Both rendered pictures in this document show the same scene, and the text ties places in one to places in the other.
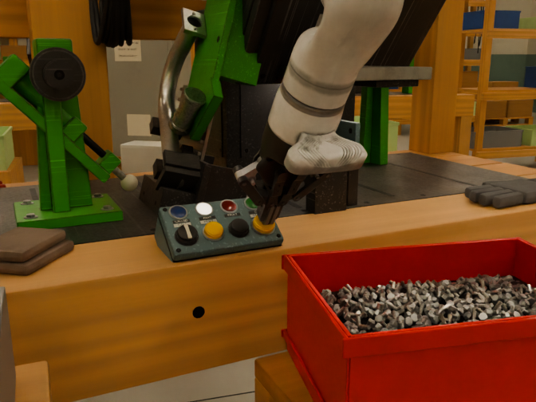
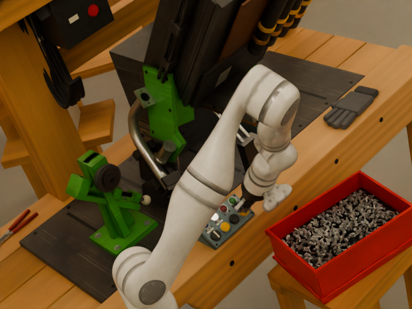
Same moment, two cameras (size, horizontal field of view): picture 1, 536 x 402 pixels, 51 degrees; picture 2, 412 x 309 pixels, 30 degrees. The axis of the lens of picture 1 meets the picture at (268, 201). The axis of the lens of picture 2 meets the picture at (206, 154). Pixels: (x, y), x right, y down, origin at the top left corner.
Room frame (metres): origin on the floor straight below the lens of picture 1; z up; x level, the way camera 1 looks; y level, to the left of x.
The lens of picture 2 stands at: (-0.82, 0.26, 2.23)
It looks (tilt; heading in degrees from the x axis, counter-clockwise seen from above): 35 degrees down; 352
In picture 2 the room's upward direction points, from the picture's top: 18 degrees counter-clockwise
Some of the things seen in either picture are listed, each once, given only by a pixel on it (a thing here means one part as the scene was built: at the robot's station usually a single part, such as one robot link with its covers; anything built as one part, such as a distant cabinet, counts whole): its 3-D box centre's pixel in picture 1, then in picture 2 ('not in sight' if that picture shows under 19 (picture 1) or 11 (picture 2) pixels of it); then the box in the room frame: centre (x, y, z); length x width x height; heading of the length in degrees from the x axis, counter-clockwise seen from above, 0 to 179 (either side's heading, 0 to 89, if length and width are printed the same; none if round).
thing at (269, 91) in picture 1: (273, 92); (179, 79); (1.24, -0.01, 1.07); 0.30 x 0.18 x 0.34; 116
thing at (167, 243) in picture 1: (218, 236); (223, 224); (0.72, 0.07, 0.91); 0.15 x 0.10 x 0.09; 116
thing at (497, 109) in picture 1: (491, 103); not in sight; (10.35, -4.06, 0.37); 1.20 x 0.81 x 0.74; 108
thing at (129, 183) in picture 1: (120, 174); (140, 198); (0.90, 0.24, 0.96); 0.06 x 0.03 x 0.06; 116
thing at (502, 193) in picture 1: (510, 191); (347, 106); (0.98, -0.43, 0.91); 0.20 x 0.11 x 0.03; 119
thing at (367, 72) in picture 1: (319, 74); (222, 89); (1.01, -0.09, 1.11); 0.39 x 0.16 x 0.03; 26
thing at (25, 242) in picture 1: (23, 249); not in sight; (0.66, 0.30, 0.91); 0.10 x 0.08 x 0.03; 167
